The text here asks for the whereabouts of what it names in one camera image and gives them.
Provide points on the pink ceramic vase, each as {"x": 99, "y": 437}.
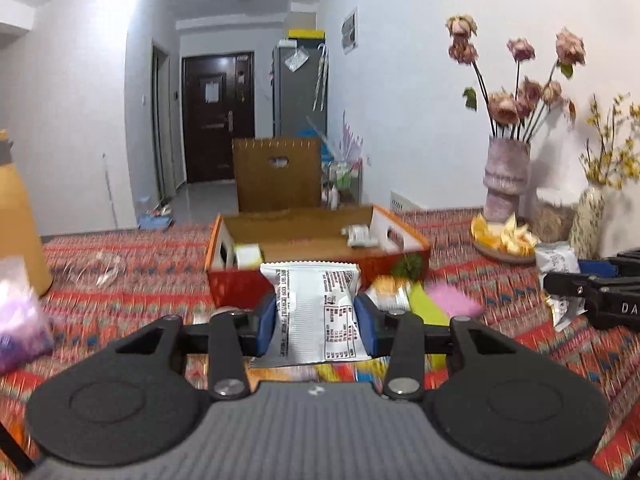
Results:
{"x": 506, "y": 178}

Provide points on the orange cardboard box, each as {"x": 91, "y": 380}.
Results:
{"x": 370, "y": 236}

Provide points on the yellow box on fridge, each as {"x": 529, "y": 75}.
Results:
{"x": 306, "y": 34}

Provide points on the grey refrigerator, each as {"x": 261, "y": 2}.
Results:
{"x": 297, "y": 86}

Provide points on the glass jar white lid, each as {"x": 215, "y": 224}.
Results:
{"x": 554, "y": 212}

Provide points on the metal storage rack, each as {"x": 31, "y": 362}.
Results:
{"x": 341, "y": 184}

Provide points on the wooden chair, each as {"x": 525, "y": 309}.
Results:
{"x": 277, "y": 174}

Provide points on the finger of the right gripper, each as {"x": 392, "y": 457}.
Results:
{"x": 600, "y": 268}

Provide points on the patterned red tablecloth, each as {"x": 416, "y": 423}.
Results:
{"x": 106, "y": 286}

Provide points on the yellow thermos jug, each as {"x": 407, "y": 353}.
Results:
{"x": 19, "y": 236}

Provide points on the blue pet feeder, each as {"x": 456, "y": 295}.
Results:
{"x": 157, "y": 219}

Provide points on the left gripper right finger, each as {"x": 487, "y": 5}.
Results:
{"x": 484, "y": 393}

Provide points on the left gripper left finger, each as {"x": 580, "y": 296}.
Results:
{"x": 146, "y": 393}

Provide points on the green snack packet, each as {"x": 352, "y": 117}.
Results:
{"x": 425, "y": 308}

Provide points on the dark entrance door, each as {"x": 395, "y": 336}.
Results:
{"x": 217, "y": 108}

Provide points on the pink snack packet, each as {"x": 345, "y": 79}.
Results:
{"x": 452, "y": 301}

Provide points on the plate of orange peels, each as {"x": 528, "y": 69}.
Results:
{"x": 510, "y": 241}

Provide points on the dried pink roses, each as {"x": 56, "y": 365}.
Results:
{"x": 517, "y": 113}

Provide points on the speckled small vase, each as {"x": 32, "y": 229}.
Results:
{"x": 585, "y": 231}

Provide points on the yellow flower branches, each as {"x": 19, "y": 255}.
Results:
{"x": 611, "y": 159}

